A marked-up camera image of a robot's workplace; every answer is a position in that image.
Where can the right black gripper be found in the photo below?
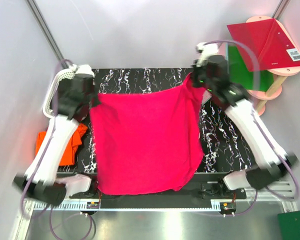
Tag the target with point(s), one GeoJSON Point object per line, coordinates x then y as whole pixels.
{"type": "Point", "coordinates": [195, 70]}

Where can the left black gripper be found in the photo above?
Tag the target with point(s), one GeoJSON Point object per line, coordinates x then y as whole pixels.
{"type": "Point", "coordinates": [95, 90]}

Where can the magenta pink towel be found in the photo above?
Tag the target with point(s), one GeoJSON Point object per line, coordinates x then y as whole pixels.
{"type": "Point", "coordinates": [147, 143]}

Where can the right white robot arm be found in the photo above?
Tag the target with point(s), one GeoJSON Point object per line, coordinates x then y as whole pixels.
{"type": "Point", "coordinates": [272, 161]}

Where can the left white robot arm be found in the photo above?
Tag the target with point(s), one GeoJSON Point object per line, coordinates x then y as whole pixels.
{"type": "Point", "coordinates": [40, 181]}

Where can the white plastic laundry basket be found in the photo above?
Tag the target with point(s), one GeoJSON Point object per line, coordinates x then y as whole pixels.
{"type": "Point", "coordinates": [61, 75]}

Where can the green plastic sheet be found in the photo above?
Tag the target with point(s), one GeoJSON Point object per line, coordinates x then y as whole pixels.
{"type": "Point", "coordinates": [238, 72]}

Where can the pink wooden tiered shelf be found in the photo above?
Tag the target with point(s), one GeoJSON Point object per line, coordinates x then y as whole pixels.
{"type": "Point", "coordinates": [279, 74]}

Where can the orange folded towel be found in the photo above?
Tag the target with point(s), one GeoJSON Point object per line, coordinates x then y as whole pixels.
{"type": "Point", "coordinates": [68, 158]}

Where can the red plastic sheet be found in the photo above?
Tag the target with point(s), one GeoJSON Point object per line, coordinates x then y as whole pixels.
{"type": "Point", "coordinates": [268, 41]}

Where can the dark green board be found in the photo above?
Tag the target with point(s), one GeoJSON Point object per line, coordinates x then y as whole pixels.
{"type": "Point", "coordinates": [289, 224]}

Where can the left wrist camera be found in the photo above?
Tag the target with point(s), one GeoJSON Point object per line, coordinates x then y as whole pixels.
{"type": "Point", "coordinates": [82, 69]}

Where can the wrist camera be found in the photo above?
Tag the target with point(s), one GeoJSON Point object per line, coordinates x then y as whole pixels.
{"type": "Point", "coordinates": [82, 69]}
{"type": "Point", "coordinates": [206, 51]}

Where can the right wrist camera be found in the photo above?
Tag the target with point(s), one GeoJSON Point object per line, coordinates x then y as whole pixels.
{"type": "Point", "coordinates": [206, 51]}

